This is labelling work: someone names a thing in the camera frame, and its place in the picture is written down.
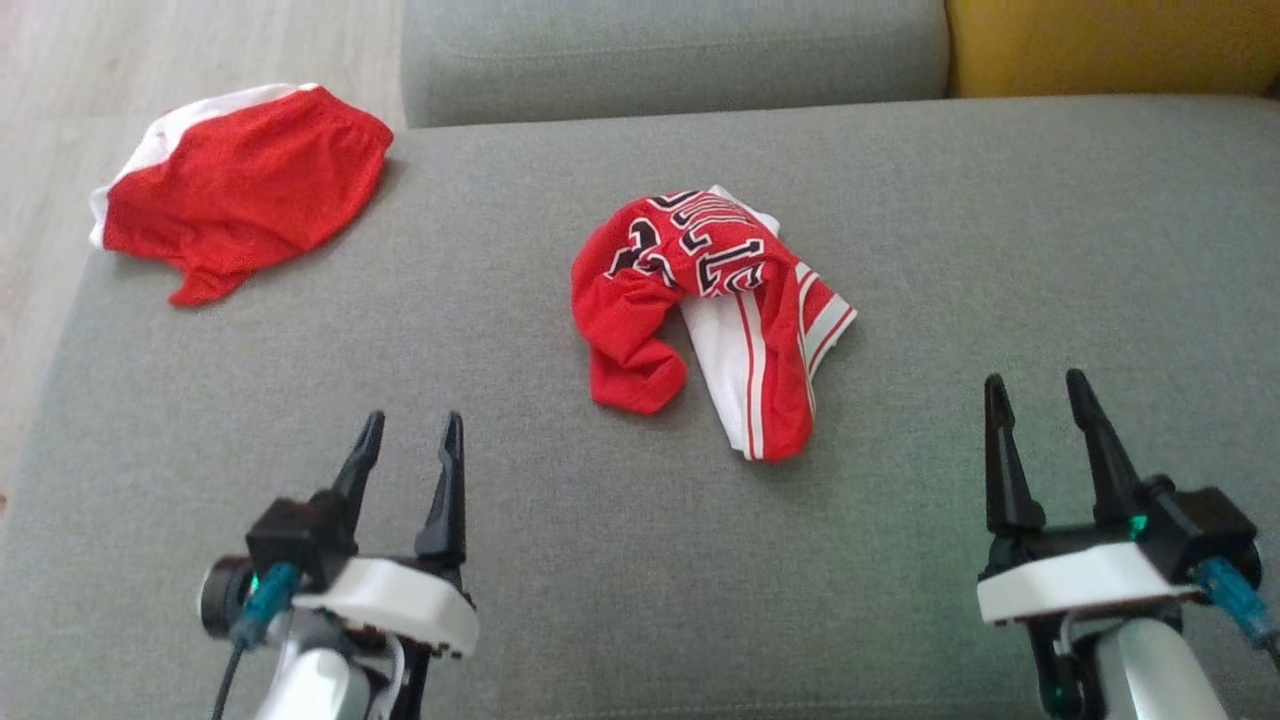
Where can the red mesh shorts white trim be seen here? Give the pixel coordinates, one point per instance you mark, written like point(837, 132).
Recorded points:
point(250, 180)

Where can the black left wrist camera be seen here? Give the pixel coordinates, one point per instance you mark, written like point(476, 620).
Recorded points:
point(295, 540)

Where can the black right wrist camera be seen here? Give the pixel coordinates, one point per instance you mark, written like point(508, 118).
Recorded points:
point(1200, 530)

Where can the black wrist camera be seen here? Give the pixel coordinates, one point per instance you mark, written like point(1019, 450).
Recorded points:
point(295, 540)
point(1200, 530)

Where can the grey sofa back cushion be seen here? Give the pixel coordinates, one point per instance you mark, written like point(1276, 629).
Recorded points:
point(680, 60)

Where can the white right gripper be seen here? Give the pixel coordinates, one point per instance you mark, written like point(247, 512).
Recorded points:
point(1080, 585)

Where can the yellow sofa cushion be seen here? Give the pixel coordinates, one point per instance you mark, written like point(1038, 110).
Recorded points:
point(1100, 45)

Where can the red lettered basketball jersey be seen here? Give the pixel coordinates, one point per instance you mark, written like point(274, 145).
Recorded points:
point(640, 310)

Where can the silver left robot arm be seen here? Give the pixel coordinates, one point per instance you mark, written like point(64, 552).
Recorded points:
point(315, 690)

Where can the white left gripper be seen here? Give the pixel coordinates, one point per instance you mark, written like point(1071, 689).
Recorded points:
point(400, 595)

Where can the grey sofa seat cushion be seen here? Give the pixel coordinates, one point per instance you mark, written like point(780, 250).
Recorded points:
point(500, 350)

